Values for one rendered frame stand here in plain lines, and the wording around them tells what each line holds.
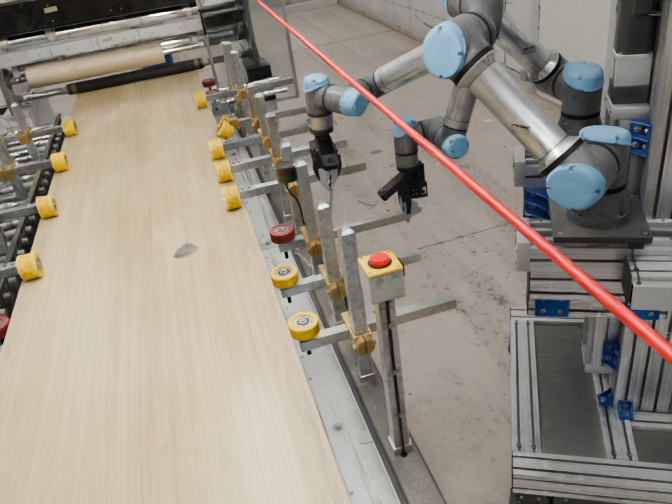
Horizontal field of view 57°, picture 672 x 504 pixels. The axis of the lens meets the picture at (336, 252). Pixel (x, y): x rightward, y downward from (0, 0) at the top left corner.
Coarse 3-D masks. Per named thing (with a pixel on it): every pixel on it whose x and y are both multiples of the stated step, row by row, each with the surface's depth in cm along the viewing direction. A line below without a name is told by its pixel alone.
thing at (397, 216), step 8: (376, 216) 210; (384, 216) 210; (392, 216) 209; (400, 216) 210; (344, 224) 209; (352, 224) 208; (360, 224) 207; (368, 224) 208; (376, 224) 209; (384, 224) 210; (336, 232) 206; (296, 240) 204; (304, 240) 204; (280, 248) 203; (288, 248) 204; (296, 248) 205
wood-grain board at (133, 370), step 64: (128, 128) 313; (192, 128) 300; (64, 192) 253; (128, 192) 245; (192, 192) 237; (64, 256) 207; (128, 256) 201; (192, 256) 196; (256, 256) 191; (64, 320) 175; (128, 320) 171; (192, 320) 167; (256, 320) 163; (0, 384) 154; (64, 384) 151; (128, 384) 148; (192, 384) 145; (256, 384) 142; (0, 448) 136; (64, 448) 133; (128, 448) 131; (192, 448) 129; (256, 448) 126; (320, 448) 124
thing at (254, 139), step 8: (288, 128) 265; (296, 128) 264; (304, 128) 265; (248, 136) 263; (256, 136) 262; (280, 136) 264; (288, 136) 265; (224, 144) 259; (232, 144) 260; (240, 144) 261; (248, 144) 262
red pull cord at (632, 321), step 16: (256, 0) 140; (336, 64) 86; (352, 80) 78; (368, 96) 72; (384, 112) 68; (448, 160) 54; (464, 176) 51; (480, 192) 49; (496, 208) 47; (512, 224) 45; (544, 240) 42; (560, 256) 40; (576, 272) 38; (592, 288) 37; (608, 304) 36; (624, 320) 34; (640, 320) 34; (640, 336) 33; (656, 336) 33
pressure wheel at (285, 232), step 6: (276, 228) 203; (282, 228) 201; (288, 228) 202; (270, 234) 201; (276, 234) 199; (282, 234) 199; (288, 234) 199; (294, 234) 202; (276, 240) 200; (282, 240) 199; (288, 240) 200
